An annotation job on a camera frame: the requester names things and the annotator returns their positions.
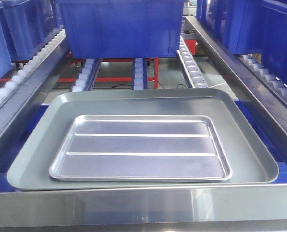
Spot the blue bin centre shelf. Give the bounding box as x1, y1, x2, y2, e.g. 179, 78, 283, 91
57, 0, 184, 58

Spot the middle white roller track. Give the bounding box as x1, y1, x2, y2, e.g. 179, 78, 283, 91
131, 58, 148, 90

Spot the far left roller track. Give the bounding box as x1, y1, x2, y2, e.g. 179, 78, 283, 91
0, 29, 66, 108

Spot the far right roller track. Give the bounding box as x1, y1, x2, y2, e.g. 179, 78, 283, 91
240, 54, 287, 104

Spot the left white roller track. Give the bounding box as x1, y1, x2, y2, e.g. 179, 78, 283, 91
70, 58, 102, 92

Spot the red metal floor frame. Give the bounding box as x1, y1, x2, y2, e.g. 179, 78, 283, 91
0, 57, 160, 89

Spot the silver ribbed metal tray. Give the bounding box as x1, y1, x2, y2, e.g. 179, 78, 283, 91
49, 115, 233, 183

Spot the right white roller track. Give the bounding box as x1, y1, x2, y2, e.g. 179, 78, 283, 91
177, 36, 208, 88

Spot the large grey plastic tray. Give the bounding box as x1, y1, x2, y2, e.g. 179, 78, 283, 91
7, 88, 279, 191

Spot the blue bin shelf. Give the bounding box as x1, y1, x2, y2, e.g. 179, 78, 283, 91
57, 0, 184, 58
196, 0, 287, 84
0, 0, 58, 78

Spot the blue bin left shelf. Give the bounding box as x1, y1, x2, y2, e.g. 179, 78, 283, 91
0, 0, 58, 78

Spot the blue bin right shelf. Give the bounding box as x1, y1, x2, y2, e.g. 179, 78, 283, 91
196, 0, 287, 84

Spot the right steel divider rail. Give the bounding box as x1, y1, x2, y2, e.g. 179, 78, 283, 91
185, 16, 287, 149

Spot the white roller track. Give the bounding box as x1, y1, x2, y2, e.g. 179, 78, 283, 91
177, 36, 208, 88
70, 58, 102, 92
131, 58, 148, 90

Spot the steel front shelf bar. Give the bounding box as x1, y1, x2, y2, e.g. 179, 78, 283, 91
0, 184, 287, 232

